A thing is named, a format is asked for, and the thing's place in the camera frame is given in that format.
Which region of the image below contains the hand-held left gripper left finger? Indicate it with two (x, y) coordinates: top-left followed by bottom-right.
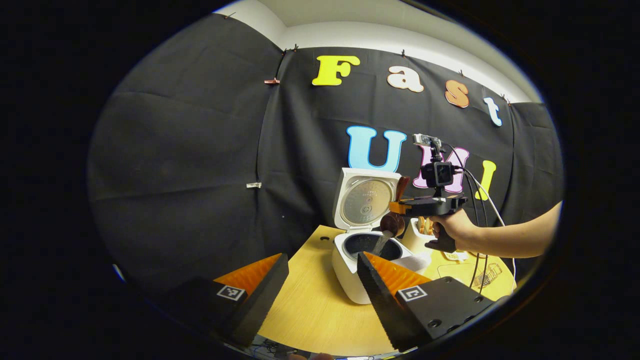
(170, 253), (290, 347)

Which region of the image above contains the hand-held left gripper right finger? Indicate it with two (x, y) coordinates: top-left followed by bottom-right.
(357, 251), (501, 352)

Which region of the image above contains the brown wooden spoon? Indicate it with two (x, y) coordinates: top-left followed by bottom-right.
(380, 176), (411, 238)

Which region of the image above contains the white rice cooker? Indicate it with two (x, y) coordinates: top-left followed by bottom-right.
(332, 167), (432, 305)

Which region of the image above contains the clear wire chopstick holder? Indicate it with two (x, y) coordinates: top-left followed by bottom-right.
(472, 263), (503, 290)

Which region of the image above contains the white toaster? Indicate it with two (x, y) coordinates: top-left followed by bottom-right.
(400, 216), (441, 256)

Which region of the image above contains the black backdrop cloth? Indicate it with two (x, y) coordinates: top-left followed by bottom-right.
(87, 12), (565, 296)

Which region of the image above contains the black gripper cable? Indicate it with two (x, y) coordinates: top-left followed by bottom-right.
(442, 142), (490, 294)

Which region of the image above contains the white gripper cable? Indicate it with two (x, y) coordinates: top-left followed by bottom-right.
(462, 167), (517, 281)

